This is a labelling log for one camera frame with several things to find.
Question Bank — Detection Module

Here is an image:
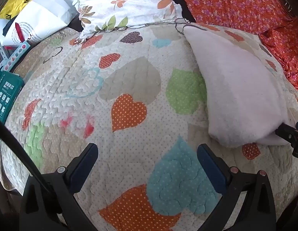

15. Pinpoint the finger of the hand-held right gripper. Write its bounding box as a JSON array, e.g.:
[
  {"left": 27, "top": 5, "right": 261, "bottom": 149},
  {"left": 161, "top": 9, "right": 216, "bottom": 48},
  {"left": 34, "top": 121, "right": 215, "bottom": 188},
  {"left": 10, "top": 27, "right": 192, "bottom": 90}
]
[{"left": 275, "top": 121, "right": 298, "bottom": 157}]

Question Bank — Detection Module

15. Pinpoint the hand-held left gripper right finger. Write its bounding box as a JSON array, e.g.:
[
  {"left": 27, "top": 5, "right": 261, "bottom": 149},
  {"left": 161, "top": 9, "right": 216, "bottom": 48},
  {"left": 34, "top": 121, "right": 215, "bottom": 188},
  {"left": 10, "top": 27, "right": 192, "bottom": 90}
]
[{"left": 196, "top": 143, "right": 277, "bottom": 231}]

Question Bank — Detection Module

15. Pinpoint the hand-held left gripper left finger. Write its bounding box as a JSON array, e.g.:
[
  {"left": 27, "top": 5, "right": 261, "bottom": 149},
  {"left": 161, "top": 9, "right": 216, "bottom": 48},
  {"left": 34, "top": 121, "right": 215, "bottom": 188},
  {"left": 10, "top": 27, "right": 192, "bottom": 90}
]
[{"left": 19, "top": 142, "right": 99, "bottom": 231}]

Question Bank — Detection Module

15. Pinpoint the pale pink cloth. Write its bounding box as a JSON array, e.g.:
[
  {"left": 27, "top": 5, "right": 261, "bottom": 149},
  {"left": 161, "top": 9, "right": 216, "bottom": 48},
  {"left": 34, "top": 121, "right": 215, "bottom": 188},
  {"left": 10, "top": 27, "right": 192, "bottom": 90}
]
[{"left": 184, "top": 23, "right": 296, "bottom": 148}]

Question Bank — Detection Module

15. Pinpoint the heart patterned quilt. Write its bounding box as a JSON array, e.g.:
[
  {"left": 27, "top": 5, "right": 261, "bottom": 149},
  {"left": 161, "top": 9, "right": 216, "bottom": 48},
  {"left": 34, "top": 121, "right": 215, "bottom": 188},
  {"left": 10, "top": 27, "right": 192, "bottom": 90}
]
[{"left": 0, "top": 25, "right": 298, "bottom": 231}]

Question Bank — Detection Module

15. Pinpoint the teal box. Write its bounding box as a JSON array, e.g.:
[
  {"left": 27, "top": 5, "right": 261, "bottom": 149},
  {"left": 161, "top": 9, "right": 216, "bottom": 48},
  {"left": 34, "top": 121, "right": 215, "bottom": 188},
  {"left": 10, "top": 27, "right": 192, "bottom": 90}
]
[{"left": 0, "top": 70, "right": 26, "bottom": 150}]

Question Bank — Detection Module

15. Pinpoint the box with coloured dots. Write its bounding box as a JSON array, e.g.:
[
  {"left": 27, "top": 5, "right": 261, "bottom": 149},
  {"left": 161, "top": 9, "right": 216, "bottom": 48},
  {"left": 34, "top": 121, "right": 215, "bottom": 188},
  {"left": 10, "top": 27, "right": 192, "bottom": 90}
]
[{"left": 0, "top": 40, "right": 30, "bottom": 73}]

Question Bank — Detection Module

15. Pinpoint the orange floral cloth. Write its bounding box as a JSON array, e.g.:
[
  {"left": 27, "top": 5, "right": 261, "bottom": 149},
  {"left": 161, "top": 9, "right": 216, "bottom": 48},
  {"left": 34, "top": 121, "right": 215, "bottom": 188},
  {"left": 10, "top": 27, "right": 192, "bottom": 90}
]
[{"left": 171, "top": 0, "right": 298, "bottom": 94}]

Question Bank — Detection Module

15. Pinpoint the white plastic bag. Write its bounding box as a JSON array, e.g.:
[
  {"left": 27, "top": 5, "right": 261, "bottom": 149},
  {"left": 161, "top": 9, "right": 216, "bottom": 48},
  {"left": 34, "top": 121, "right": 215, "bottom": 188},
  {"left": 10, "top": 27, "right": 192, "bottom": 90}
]
[{"left": 2, "top": 0, "right": 78, "bottom": 49}]

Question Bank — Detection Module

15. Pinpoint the white floral pillow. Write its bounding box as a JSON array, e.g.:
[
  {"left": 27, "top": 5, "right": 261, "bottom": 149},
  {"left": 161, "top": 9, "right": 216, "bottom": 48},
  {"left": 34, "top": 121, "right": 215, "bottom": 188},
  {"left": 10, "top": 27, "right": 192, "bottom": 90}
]
[{"left": 70, "top": 0, "right": 185, "bottom": 40}]

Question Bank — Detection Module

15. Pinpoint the yellow plastic bag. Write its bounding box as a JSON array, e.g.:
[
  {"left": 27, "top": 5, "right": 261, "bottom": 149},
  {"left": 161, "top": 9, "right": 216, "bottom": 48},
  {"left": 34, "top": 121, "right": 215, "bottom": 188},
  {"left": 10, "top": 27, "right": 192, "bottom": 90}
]
[{"left": 0, "top": 0, "right": 35, "bottom": 21}]

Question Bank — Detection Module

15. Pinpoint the black cable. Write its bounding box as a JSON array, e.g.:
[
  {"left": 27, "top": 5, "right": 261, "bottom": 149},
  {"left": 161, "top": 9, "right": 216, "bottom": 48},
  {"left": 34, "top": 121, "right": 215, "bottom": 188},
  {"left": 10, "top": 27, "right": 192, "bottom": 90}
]
[{"left": 0, "top": 119, "right": 52, "bottom": 193}]

